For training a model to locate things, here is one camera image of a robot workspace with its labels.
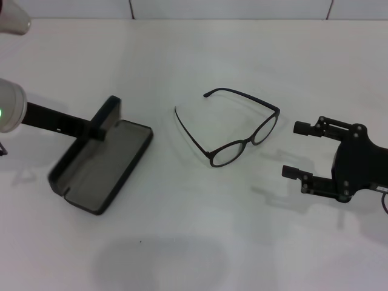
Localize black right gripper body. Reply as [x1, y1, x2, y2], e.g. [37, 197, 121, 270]
[330, 122, 388, 203]

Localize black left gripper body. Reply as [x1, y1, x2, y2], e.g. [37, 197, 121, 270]
[24, 101, 92, 139]

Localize black framed glasses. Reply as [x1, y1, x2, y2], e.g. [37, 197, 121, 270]
[174, 87, 281, 169]

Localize black glasses case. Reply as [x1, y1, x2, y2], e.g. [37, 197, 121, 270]
[47, 95, 154, 216]

